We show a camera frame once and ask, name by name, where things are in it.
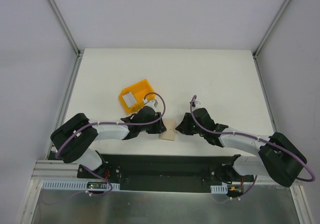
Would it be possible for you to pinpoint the beige card holder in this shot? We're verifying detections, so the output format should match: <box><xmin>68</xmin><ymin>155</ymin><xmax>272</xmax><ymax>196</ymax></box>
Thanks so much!
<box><xmin>159</xmin><ymin>119</ymin><xmax>177</xmax><ymax>141</ymax></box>

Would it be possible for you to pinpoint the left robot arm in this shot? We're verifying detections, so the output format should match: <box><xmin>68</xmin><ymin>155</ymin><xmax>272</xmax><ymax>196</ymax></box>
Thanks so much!
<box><xmin>50</xmin><ymin>106</ymin><xmax>167</xmax><ymax>178</ymax></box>

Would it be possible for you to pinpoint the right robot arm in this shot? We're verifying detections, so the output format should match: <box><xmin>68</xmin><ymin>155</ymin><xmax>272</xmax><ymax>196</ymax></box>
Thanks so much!
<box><xmin>176</xmin><ymin>108</ymin><xmax>307</xmax><ymax>187</ymax></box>

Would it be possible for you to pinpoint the yellow plastic bin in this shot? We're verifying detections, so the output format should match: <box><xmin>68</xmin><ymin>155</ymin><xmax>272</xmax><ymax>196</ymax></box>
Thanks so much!
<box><xmin>118</xmin><ymin>79</ymin><xmax>156</xmax><ymax>114</ymax></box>

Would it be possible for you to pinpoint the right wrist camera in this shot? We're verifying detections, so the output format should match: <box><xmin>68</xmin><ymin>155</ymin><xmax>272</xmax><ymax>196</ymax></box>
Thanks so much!
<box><xmin>192</xmin><ymin>101</ymin><xmax>202</xmax><ymax>110</ymax></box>

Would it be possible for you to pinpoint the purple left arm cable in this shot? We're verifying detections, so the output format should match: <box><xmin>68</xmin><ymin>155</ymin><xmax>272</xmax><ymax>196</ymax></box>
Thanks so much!
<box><xmin>41</xmin><ymin>93</ymin><xmax>167</xmax><ymax>204</ymax></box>

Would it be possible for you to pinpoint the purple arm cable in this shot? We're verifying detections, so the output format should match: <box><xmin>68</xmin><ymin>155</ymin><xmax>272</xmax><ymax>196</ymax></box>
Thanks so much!
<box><xmin>41</xmin><ymin>93</ymin><xmax>167</xmax><ymax>204</ymax></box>
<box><xmin>189</xmin><ymin>95</ymin><xmax>316</xmax><ymax>204</ymax></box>

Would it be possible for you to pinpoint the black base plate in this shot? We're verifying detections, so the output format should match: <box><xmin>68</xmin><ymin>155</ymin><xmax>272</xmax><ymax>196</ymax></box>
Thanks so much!
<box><xmin>47</xmin><ymin>151</ymin><xmax>287</xmax><ymax>192</ymax></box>

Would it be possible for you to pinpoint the white cable duct right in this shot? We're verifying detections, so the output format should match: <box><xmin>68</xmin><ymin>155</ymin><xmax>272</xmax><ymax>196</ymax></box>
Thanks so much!
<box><xmin>210</xmin><ymin>183</ymin><xmax>228</xmax><ymax>194</ymax></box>

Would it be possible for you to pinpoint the white cable duct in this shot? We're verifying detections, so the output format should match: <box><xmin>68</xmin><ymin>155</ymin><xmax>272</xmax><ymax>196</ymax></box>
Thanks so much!
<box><xmin>210</xmin><ymin>183</ymin><xmax>228</xmax><ymax>194</ymax></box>
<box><xmin>42</xmin><ymin>180</ymin><xmax>121</xmax><ymax>191</ymax></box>

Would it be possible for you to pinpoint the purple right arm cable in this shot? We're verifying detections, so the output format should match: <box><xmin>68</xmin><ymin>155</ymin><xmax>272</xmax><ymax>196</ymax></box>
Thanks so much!
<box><xmin>189</xmin><ymin>95</ymin><xmax>316</xmax><ymax>204</ymax></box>

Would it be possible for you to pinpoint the right aluminium post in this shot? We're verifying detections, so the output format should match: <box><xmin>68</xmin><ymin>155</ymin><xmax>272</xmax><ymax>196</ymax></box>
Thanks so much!
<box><xmin>252</xmin><ymin>0</ymin><xmax>303</xmax><ymax>59</ymax></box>

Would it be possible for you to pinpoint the aluminium post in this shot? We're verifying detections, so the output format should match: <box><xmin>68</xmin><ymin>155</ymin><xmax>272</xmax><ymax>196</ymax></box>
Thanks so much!
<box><xmin>46</xmin><ymin>0</ymin><xmax>82</xmax><ymax>57</ymax></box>
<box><xmin>252</xmin><ymin>0</ymin><xmax>303</xmax><ymax>59</ymax></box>

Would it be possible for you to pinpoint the left aluminium post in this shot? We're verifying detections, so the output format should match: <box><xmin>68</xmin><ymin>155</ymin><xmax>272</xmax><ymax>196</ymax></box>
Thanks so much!
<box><xmin>46</xmin><ymin>0</ymin><xmax>82</xmax><ymax>57</ymax></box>

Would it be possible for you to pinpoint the aluminium frame rail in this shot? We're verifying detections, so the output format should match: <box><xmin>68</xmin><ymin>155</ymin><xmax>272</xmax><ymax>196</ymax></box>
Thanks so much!
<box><xmin>32</xmin><ymin>160</ymin><xmax>79</xmax><ymax>180</ymax></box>

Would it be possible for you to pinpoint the white cable duct left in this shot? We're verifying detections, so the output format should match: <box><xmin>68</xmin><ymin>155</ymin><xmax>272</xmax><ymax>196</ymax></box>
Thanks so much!
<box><xmin>42</xmin><ymin>180</ymin><xmax>121</xmax><ymax>191</ymax></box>

